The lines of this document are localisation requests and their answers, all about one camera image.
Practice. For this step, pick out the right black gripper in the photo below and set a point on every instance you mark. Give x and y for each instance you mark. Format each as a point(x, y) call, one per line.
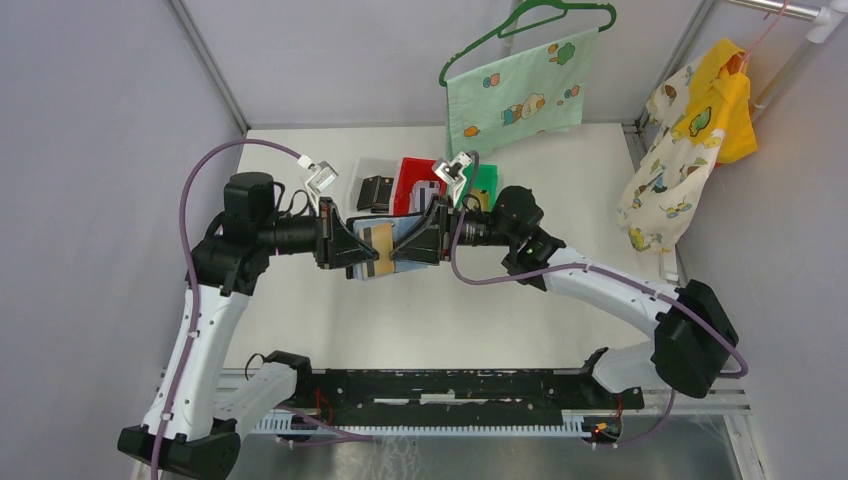
point(440, 219)

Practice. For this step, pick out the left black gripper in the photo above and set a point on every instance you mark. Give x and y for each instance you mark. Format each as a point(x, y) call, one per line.
point(329, 252)

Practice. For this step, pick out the black leather card holder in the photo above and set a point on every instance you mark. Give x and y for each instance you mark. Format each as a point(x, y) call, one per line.
point(401, 224)

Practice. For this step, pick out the gold credit card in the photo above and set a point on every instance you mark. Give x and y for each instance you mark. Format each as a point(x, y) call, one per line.
point(380, 237)

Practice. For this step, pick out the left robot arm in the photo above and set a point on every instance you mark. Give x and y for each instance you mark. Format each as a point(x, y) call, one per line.
point(187, 431)

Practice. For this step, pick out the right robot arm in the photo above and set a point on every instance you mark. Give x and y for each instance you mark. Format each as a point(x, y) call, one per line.
point(690, 340)

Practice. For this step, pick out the white card stack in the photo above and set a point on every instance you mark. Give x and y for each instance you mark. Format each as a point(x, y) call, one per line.
point(421, 194)

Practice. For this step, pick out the black card stack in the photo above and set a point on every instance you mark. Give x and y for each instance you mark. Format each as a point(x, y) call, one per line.
point(375, 194)

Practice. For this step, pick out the gold card stack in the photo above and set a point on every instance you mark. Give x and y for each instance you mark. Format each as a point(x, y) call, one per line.
point(481, 200)

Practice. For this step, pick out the red plastic bin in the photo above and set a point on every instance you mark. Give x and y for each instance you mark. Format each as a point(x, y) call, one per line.
point(410, 170)

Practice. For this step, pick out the clear plastic bin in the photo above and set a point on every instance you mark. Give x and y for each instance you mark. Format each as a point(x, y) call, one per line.
point(366, 167)

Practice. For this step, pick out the green plastic bin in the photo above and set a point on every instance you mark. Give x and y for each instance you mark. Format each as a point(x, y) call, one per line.
point(484, 188)

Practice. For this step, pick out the light green printed cloth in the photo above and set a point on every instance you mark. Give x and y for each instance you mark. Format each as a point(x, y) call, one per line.
point(539, 90)

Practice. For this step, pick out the white printed garment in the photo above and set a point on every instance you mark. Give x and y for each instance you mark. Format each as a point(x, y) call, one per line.
point(659, 202)

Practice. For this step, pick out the green clothes hanger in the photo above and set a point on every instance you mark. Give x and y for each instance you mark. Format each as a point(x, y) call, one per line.
point(511, 25)

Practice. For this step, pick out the yellow garment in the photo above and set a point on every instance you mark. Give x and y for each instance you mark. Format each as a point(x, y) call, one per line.
point(717, 114)

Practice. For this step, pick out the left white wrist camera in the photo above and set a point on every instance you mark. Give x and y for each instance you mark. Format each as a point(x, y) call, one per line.
point(321, 175)

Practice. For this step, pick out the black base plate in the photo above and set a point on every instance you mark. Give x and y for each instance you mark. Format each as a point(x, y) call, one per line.
point(457, 398)

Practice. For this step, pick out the white slotted cable duct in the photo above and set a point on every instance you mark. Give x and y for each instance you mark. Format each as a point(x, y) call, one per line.
point(281, 422)

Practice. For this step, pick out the metal hanging rail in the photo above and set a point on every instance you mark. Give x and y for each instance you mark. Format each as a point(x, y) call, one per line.
point(822, 23)

